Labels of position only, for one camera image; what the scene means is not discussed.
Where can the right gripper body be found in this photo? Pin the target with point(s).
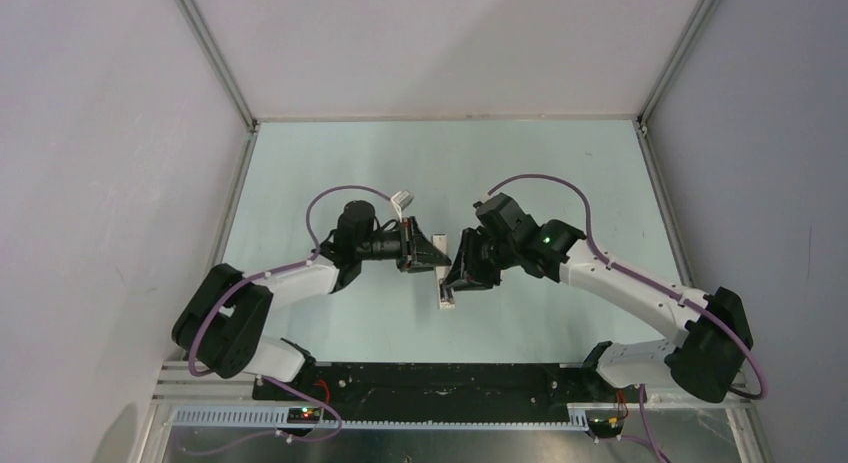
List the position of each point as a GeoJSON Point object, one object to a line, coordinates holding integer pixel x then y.
{"type": "Point", "coordinates": [483, 257]}

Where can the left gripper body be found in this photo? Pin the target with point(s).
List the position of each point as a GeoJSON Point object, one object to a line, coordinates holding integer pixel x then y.
{"type": "Point", "coordinates": [406, 254]}

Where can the white remote control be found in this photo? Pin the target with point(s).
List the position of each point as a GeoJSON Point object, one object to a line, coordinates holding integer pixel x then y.
{"type": "Point", "coordinates": [442, 274]}

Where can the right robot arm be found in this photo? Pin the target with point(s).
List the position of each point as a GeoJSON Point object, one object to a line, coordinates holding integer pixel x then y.
{"type": "Point", "coordinates": [705, 336]}

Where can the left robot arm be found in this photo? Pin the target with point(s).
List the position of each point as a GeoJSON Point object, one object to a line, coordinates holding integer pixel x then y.
{"type": "Point", "coordinates": [223, 322]}

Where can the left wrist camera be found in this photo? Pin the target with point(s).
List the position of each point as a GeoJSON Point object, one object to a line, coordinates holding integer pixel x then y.
{"type": "Point", "coordinates": [400, 201]}

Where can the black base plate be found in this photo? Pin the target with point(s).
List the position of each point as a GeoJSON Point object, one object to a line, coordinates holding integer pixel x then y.
{"type": "Point", "coordinates": [453, 392]}

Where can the white cable duct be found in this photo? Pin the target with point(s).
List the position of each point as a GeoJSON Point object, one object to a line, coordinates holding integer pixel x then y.
{"type": "Point", "coordinates": [256, 417]}

